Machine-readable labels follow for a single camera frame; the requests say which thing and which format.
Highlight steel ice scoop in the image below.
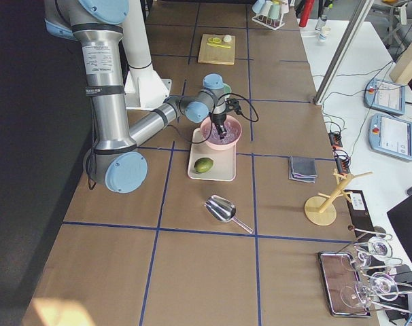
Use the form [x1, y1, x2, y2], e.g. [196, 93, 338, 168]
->
[204, 194, 253, 234]

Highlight cream plastic tray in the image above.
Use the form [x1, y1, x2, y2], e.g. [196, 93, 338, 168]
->
[188, 128, 241, 181]

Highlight pink bowl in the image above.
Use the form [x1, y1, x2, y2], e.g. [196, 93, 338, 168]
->
[200, 115, 242, 151]

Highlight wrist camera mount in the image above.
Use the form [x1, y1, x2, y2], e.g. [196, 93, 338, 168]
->
[225, 98, 243, 115]

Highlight bamboo cutting board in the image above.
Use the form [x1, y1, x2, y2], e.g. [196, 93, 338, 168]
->
[197, 34, 235, 65]

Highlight plastic water bottle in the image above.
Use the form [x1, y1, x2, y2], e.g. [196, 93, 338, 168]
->
[315, 14, 328, 31]

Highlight near teach pendant tablet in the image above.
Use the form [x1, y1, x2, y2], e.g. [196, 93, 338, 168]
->
[368, 113, 412, 162]

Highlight wine glass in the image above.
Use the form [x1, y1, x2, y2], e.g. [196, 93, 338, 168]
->
[351, 236, 392, 272]
[340, 272, 412, 308]

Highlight teach pendant tablet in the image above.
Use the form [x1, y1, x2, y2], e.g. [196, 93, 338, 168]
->
[364, 78, 405, 115]
[368, 113, 412, 162]

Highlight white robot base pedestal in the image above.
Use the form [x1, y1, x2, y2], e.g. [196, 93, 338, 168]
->
[122, 0, 172, 110]

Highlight yellow plastic knife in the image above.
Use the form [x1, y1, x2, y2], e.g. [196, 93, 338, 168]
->
[207, 42, 231, 49]

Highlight aluminium frame post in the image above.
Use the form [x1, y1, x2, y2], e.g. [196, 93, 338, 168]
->
[313, 0, 374, 105]

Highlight blue cup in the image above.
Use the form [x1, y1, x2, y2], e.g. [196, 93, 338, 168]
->
[268, 1, 281, 20]

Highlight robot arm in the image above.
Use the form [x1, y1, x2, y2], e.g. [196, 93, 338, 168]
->
[45, 1, 226, 193]

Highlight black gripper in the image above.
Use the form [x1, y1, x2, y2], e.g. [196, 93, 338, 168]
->
[211, 113, 227, 140]

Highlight white cup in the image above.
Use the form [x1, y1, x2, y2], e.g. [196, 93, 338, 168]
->
[259, 0, 273, 17]

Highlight mint green bowl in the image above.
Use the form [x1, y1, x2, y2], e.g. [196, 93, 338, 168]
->
[223, 83, 232, 94]

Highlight black glass tray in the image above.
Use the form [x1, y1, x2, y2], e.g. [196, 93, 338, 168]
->
[317, 252, 371, 318]

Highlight clear ice cubes pile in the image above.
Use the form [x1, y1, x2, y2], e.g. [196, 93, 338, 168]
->
[205, 120, 240, 145]

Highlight wooden mug tree stand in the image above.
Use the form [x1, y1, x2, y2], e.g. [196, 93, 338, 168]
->
[304, 169, 372, 226]

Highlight black power strip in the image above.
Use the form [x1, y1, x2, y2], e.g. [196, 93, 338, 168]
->
[328, 131, 351, 175]

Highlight white wire cup rack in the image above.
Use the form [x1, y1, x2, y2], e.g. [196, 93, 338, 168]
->
[251, 14, 285, 31]

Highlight green lime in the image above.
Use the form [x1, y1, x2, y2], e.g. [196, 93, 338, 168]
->
[194, 157, 214, 174]

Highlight paper cup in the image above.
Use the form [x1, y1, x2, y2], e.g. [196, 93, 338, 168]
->
[318, 26, 331, 43]

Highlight grey folded cloth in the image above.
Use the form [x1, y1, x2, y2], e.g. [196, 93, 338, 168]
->
[288, 156, 317, 183]

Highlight far teach pendant tablet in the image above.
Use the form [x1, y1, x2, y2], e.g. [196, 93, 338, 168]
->
[364, 78, 405, 115]

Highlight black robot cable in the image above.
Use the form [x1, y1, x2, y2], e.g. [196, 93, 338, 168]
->
[226, 92, 260, 123]

